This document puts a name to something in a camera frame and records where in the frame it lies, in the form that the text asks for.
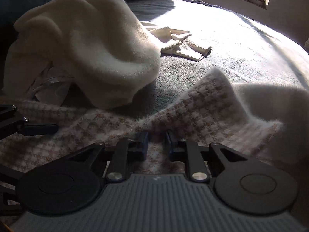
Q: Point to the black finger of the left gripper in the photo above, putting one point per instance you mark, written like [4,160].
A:
[38,129]

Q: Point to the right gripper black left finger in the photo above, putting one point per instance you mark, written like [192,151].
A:
[70,183]

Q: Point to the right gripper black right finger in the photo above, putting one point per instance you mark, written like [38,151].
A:
[242,183]

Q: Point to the pink houndstooth fuzzy sweater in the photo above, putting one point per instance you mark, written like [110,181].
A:
[265,122]

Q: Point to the cream fleece garment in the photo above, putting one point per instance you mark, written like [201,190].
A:
[100,45]

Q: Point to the grey fleece bed blanket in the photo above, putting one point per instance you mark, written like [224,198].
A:
[244,49]

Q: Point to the cream thin strappy garment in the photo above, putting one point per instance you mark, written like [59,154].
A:
[177,42]

